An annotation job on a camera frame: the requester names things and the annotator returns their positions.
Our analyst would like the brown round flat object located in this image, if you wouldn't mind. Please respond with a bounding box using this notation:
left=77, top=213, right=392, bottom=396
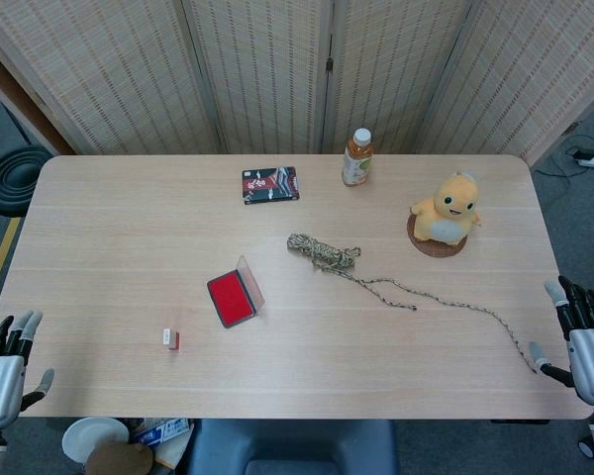
left=86, top=441, right=154, bottom=475

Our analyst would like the white bowl under table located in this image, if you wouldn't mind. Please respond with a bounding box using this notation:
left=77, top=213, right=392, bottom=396
left=61, top=417, right=131, bottom=464

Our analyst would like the bamboo folding screen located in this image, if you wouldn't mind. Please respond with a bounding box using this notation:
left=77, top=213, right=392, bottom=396
left=0, top=0, right=594, bottom=167

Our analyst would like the orange tea bottle white cap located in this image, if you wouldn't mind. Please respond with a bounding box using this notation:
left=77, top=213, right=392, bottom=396
left=342, top=127, right=376, bottom=188

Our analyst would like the braided tan black rope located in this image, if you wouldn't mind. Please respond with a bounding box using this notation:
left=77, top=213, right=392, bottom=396
left=285, top=232, right=540, bottom=375

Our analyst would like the blue white printed box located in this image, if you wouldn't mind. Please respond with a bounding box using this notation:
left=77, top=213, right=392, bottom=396
left=130, top=418, right=189, bottom=447

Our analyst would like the yellow plush dinosaur toy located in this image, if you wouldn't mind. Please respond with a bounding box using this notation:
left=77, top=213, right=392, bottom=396
left=409, top=170, right=484, bottom=244

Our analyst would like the black floor cable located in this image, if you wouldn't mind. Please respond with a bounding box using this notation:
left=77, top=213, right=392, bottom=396
left=532, top=134, right=594, bottom=180

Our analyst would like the black red card box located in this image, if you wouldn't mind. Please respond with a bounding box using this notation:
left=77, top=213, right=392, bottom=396
left=242, top=165, right=301, bottom=207

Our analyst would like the dark blue chair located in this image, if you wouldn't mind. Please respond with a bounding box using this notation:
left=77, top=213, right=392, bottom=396
left=185, top=419, right=400, bottom=475

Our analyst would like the red ink pad case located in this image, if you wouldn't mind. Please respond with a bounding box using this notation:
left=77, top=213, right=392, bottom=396
left=206, top=254, right=267, bottom=330

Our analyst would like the round brown cork coaster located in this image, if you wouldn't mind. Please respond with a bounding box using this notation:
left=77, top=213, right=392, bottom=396
left=406, top=211, right=467, bottom=258

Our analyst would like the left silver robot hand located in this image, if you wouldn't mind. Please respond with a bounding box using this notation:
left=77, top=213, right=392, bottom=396
left=0, top=310, right=55, bottom=430

